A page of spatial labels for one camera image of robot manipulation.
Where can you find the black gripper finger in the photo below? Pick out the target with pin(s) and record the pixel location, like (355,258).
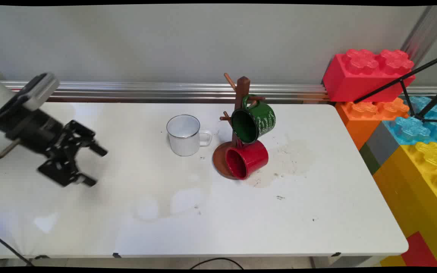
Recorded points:
(85,136)
(65,170)

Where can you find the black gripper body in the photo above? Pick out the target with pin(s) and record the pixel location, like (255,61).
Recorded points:
(36,131)

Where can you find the green enamel mug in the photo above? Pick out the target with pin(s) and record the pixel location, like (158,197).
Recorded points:
(264,117)

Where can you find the white enamel mug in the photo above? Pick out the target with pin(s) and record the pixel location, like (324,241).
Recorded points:
(182,142)

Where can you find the brown wooden mug tree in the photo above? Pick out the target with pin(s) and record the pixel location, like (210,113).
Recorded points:
(242,89)

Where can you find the red enamel mug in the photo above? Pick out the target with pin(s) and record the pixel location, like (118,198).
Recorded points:
(254,157)

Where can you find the orange toy block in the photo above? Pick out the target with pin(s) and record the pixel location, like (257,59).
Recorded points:
(359,121)

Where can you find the large red toy block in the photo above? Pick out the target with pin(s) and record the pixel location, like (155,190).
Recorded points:
(355,79)

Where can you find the dark green toy block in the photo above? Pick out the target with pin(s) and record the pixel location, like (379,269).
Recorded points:
(369,159)

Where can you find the grey toy block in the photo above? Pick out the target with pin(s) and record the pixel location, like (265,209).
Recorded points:
(383,146)

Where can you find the black tripod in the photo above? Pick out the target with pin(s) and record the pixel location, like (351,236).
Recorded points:
(404,77)

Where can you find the blue toy block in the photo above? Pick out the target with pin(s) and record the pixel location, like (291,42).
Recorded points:
(412,129)

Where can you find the yellow toy block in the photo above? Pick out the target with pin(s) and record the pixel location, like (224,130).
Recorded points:
(412,189)

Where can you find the small red toy block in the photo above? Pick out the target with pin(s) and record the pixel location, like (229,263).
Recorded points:
(419,252)

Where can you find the slanted aluminium profile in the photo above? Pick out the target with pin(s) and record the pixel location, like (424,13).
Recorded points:
(425,30)

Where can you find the horizontal aluminium rail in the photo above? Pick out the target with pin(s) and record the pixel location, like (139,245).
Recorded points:
(165,91)

